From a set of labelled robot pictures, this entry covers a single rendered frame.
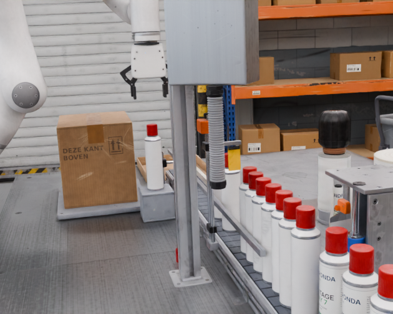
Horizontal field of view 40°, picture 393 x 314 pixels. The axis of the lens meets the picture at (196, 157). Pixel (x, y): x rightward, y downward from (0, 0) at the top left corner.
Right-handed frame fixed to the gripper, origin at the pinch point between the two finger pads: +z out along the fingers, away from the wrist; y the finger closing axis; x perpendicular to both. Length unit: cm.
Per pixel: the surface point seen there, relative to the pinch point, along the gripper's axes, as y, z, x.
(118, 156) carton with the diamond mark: -10.0, 20.3, 11.3
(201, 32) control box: 3, -17, -57
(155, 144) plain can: 0.3, 14.9, -2.5
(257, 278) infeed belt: 12, 33, -63
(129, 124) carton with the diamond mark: -5.7, 10.4, 11.2
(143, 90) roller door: 46, 34, 393
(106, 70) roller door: 11, 13, 397
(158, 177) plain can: 0.9, 25.4, -2.4
